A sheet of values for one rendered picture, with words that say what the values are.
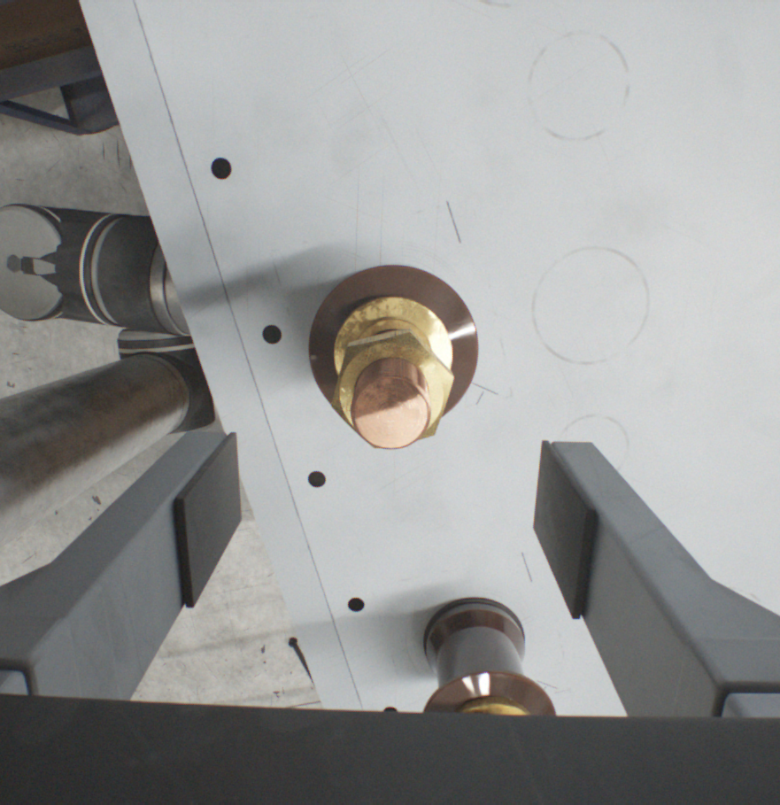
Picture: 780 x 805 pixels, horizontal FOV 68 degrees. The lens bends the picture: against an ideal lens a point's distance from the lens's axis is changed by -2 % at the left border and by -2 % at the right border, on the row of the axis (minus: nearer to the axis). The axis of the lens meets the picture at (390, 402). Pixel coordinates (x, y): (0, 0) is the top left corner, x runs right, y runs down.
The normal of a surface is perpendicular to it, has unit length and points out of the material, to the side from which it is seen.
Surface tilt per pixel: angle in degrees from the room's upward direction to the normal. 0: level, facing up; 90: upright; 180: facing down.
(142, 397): 90
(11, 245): 12
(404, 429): 0
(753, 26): 0
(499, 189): 0
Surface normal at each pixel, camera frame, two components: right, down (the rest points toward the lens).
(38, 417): 0.63, -0.75
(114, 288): -0.24, 0.39
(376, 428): -0.02, 0.29
